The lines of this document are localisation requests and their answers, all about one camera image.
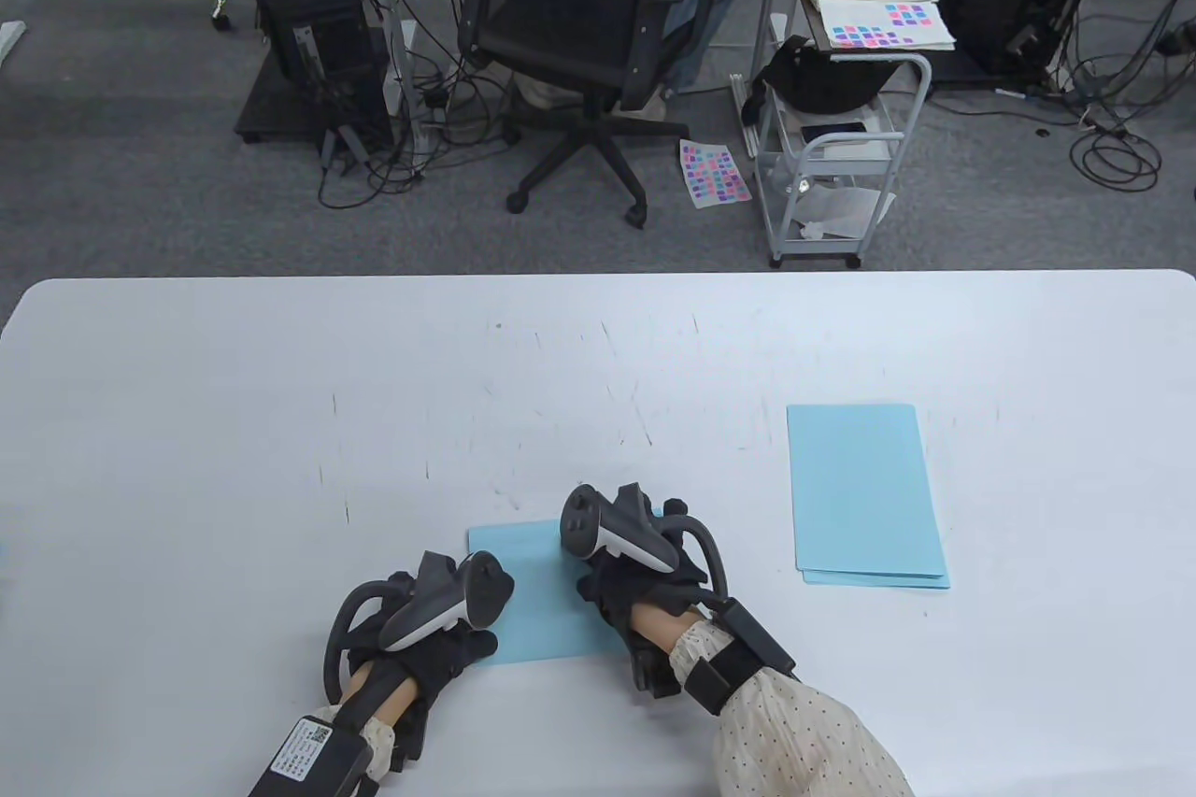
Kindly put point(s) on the person's right hand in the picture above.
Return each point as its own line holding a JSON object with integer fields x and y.
{"x": 635, "y": 587}

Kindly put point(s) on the left black white controller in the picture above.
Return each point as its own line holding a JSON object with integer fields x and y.
{"x": 486, "y": 591}

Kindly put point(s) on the person's left hand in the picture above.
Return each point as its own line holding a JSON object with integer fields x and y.
{"x": 439, "y": 657}

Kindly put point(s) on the black platform base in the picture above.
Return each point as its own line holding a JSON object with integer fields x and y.
{"x": 266, "y": 110}

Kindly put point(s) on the right black white controller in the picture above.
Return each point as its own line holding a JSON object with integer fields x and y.
{"x": 579, "y": 517}

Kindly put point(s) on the dark phone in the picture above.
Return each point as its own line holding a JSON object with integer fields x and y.
{"x": 832, "y": 130}

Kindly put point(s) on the black white controller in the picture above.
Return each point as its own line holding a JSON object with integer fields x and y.
{"x": 486, "y": 591}
{"x": 579, "y": 517}

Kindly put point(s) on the white desk foot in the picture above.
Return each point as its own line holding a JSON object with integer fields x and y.
{"x": 9, "y": 40}

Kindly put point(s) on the right black wrist camera module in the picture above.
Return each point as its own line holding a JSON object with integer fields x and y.
{"x": 738, "y": 661}

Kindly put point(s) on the colourful sticker sheet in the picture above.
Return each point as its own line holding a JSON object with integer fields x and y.
{"x": 878, "y": 31}
{"x": 715, "y": 171}

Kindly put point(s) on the person's left forearm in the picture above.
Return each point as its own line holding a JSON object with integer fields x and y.
{"x": 388, "y": 699}

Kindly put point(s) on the light blue paper sheet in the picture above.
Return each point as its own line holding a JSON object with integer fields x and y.
{"x": 878, "y": 583}
{"x": 542, "y": 591}
{"x": 860, "y": 489}

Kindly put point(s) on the white metal cart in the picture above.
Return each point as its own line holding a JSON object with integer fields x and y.
{"x": 813, "y": 250}

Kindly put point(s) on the left black wrist camera module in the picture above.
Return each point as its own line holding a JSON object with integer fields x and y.
{"x": 304, "y": 755}

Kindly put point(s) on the white loose papers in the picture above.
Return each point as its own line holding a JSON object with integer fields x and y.
{"x": 841, "y": 208}

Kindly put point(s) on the black bag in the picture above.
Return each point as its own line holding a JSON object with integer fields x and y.
{"x": 822, "y": 82}

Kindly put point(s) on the person's right forearm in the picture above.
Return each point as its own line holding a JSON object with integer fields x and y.
{"x": 804, "y": 741}

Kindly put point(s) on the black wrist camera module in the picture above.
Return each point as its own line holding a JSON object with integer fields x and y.
{"x": 738, "y": 661}
{"x": 304, "y": 755}

